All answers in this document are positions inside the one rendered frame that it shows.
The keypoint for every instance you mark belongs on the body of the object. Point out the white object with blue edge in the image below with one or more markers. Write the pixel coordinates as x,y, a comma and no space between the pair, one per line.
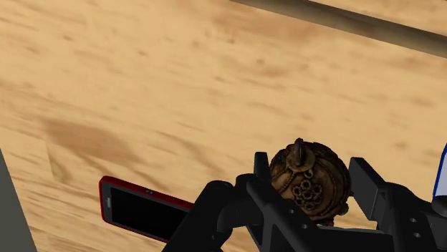
440,178

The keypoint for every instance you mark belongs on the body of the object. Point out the red phone with black screen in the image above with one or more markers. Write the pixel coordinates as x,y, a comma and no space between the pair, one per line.
139,207

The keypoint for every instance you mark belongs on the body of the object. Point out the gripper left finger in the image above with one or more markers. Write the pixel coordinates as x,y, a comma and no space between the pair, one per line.
241,209

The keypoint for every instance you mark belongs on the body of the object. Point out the brown ornate round ball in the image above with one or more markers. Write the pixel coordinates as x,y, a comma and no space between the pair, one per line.
310,181

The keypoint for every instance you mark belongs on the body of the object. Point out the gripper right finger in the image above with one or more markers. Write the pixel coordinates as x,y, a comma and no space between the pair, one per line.
391,202

